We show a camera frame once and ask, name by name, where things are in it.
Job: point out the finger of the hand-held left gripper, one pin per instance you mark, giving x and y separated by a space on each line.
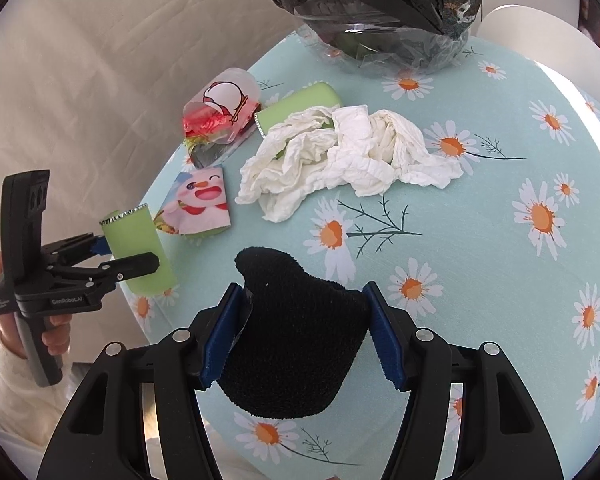
99 246
135 262

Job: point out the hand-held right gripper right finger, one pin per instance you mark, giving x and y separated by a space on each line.
385 340

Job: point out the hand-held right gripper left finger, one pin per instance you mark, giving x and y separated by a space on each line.
225 332

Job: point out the green paper cup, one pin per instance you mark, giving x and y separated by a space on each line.
130 237

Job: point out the black fleece cloth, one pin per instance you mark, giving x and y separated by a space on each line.
290 335

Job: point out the red snack packet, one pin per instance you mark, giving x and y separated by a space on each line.
205 125

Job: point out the white paper tissue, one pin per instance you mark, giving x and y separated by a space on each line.
355 160

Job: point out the clear plastic trash bin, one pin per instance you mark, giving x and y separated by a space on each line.
380 50

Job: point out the person's left forearm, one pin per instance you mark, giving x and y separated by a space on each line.
10 400

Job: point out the person's left hand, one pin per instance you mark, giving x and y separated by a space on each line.
56 332

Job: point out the snowman print packet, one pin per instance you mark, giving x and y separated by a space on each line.
200 200

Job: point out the daisy print tablecloth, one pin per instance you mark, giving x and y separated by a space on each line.
480 260

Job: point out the silver foil wrapper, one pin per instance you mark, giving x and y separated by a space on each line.
206 157

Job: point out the clear cartoon print plastic cup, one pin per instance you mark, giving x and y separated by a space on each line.
230 92

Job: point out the green snack packet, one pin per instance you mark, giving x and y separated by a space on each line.
300 102

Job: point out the white chair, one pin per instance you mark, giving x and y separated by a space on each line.
530 35

